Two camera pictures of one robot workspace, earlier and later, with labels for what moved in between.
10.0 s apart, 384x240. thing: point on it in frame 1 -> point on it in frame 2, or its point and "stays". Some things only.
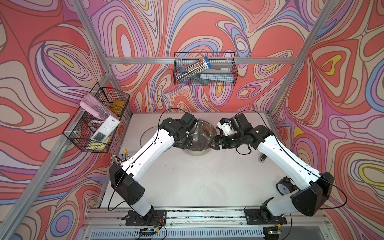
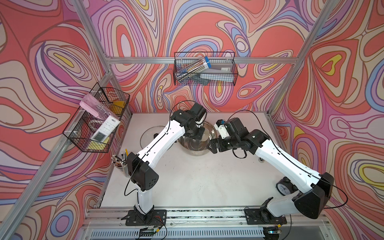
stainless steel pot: (203, 133) stays
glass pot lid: (148, 134) stays
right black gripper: (216, 139) stays
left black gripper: (188, 144) -> (200, 134)
